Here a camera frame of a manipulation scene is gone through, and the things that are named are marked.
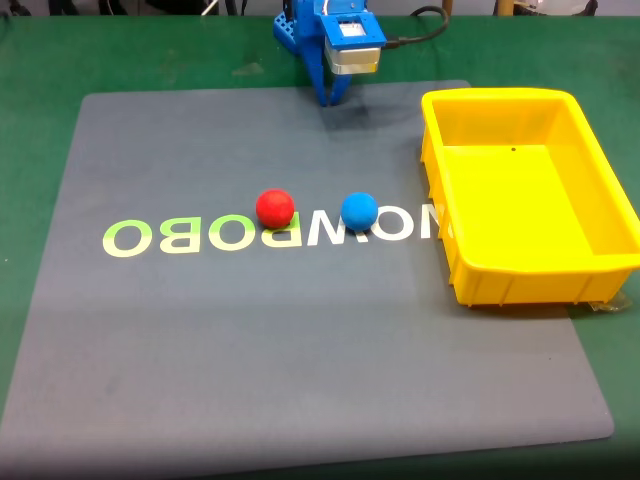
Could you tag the blue ball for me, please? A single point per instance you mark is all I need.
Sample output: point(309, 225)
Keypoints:
point(359, 211)

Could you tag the red ball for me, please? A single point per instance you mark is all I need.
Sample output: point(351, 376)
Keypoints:
point(275, 208)

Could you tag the yellow plastic bin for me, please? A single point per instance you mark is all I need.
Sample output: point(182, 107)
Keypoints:
point(520, 210)

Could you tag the grey mat with lettering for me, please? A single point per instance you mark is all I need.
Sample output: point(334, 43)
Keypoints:
point(280, 325)

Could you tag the green table cover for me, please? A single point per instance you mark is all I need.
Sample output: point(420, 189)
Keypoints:
point(45, 75)

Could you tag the clear plastic scrap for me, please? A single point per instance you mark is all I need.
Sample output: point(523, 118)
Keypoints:
point(611, 304)

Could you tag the silver camera box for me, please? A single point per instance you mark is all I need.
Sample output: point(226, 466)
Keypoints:
point(354, 59)

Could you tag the wooden post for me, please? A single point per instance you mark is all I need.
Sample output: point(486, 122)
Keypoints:
point(505, 7)

